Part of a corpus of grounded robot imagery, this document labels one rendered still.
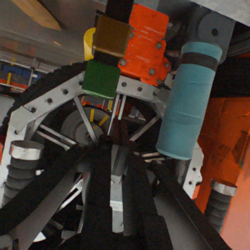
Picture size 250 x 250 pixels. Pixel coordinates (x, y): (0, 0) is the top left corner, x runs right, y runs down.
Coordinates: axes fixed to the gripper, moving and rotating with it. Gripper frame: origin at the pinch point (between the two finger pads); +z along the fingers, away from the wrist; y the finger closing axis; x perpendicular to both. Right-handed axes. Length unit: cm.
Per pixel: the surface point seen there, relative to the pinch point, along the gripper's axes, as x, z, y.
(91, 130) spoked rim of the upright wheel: -15.6, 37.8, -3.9
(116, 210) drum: -19.8, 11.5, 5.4
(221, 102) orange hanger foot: 3, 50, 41
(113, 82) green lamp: 5.2, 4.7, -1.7
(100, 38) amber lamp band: 9.4, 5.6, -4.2
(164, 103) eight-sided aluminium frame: -0.2, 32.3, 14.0
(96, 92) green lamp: 3.7, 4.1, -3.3
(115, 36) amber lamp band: 10.1, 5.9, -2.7
